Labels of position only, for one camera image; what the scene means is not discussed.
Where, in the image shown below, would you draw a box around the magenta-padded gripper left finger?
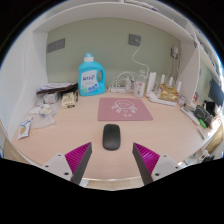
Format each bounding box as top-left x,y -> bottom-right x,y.
41,142 -> 93,186

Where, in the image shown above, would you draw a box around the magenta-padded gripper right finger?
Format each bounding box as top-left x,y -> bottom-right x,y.
132,142 -> 183,186

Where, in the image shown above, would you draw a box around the black computer mouse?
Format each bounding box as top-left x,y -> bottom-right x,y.
102,123 -> 121,151

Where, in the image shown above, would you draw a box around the pink printed mouse pad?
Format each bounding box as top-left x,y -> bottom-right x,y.
97,97 -> 154,122

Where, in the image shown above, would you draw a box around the white and yellow snack packet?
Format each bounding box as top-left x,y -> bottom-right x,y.
17,115 -> 34,140

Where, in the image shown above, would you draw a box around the clear plastic bags pile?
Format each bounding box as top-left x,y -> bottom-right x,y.
29,102 -> 63,130

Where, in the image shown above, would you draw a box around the white flat remote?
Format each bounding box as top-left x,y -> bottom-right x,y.
179,106 -> 201,126

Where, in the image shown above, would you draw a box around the black zip pouch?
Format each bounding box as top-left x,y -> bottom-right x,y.
194,104 -> 214,129

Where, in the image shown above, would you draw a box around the small yellow carton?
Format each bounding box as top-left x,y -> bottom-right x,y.
61,92 -> 76,109

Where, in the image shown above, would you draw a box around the gold foil bag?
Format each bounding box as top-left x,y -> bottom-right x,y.
159,83 -> 180,103

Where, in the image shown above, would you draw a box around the stack of flat boxes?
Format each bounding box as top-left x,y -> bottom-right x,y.
36,82 -> 79,96

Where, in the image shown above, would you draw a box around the clear plastic bottle red label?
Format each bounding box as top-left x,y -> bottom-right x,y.
133,69 -> 148,98

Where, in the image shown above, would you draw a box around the white router with antennas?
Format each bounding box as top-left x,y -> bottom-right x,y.
146,71 -> 183,108

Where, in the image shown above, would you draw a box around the dark computer monitor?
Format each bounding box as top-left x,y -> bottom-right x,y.
208,78 -> 224,108

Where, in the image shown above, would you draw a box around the white power strip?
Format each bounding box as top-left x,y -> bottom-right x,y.
109,84 -> 134,94

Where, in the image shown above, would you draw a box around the blue detergent bottle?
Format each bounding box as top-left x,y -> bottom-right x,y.
77,52 -> 107,97

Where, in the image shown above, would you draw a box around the coiled white charging cables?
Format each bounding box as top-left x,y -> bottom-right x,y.
108,70 -> 139,93

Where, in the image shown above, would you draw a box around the white cable from wall socket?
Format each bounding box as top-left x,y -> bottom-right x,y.
131,39 -> 151,81

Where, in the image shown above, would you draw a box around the white wall plug adapter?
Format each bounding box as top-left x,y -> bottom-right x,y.
170,46 -> 180,60

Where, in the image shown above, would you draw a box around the grey blank wall plate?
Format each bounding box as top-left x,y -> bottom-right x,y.
46,37 -> 66,54

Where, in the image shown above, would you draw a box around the grey wall socket plate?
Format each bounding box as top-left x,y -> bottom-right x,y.
128,33 -> 142,47

